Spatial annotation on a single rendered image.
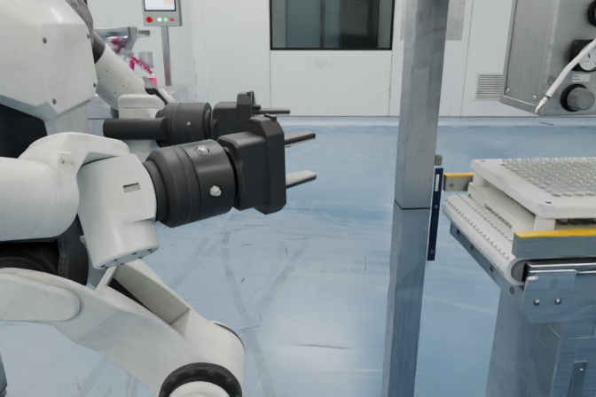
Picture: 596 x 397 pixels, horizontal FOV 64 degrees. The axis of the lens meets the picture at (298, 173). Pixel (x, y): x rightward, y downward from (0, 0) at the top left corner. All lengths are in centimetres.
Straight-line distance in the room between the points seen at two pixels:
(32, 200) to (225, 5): 532
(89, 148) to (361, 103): 532
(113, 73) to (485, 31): 522
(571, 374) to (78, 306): 80
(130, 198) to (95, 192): 3
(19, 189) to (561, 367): 84
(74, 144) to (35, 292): 40
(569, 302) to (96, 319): 71
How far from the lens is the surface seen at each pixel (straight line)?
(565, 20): 65
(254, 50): 565
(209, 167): 52
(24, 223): 42
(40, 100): 70
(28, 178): 42
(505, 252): 78
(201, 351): 88
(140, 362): 90
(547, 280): 79
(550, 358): 96
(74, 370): 199
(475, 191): 95
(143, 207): 50
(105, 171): 50
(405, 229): 99
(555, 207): 77
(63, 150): 46
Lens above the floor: 118
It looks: 18 degrees down
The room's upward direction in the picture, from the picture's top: straight up
